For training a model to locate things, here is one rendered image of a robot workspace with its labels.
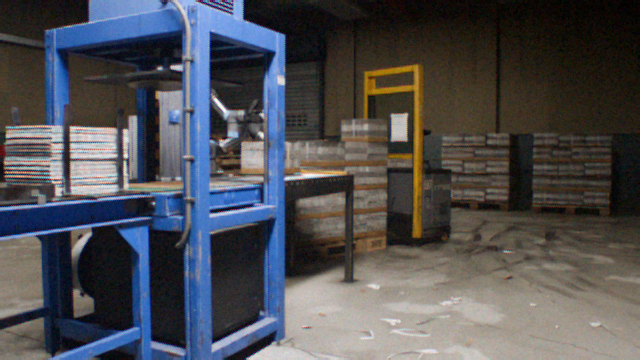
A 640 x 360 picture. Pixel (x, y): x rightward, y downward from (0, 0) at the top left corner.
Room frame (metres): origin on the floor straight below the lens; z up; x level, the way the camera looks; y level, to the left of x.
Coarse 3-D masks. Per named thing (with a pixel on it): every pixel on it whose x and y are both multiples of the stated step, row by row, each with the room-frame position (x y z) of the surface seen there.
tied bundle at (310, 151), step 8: (304, 144) 5.02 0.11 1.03; (312, 144) 4.93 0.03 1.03; (320, 144) 4.85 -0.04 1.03; (328, 144) 4.88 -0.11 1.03; (336, 144) 4.95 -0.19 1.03; (344, 144) 5.01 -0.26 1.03; (304, 152) 5.01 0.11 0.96; (312, 152) 4.93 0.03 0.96; (320, 152) 4.84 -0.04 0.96; (328, 152) 4.89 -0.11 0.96; (336, 152) 4.95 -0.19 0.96; (344, 152) 5.02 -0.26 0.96; (304, 160) 5.01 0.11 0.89; (312, 160) 4.93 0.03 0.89; (320, 160) 4.84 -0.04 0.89; (328, 160) 4.88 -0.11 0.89; (336, 160) 4.95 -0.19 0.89; (344, 160) 5.01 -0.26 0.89
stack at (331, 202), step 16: (304, 208) 4.70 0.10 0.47; (320, 208) 4.82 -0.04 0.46; (336, 208) 4.95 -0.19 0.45; (304, 224) 4.69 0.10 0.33; (320, 224) 4.82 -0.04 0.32; (336, 224) 4.94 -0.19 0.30; (304, 240) 4.69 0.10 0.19; (304, 256) 4.87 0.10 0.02; (320, 256) 4.82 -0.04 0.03; (336, 256) 4.95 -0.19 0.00
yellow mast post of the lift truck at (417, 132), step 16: (416, 64) 5.44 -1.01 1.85; (416, 80) 5.44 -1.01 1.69; (416, 96) 5.44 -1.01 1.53; (416, 112) 5.44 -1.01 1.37; (416, 128) 5.44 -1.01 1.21; (416, 144) 5.44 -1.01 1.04; (416, 160) 5.44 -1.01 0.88; (416, 176) 5.44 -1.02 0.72; (416, 192) 5.44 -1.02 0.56; (416, 208) 5.44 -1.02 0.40; (416, 224) 5.43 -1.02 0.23
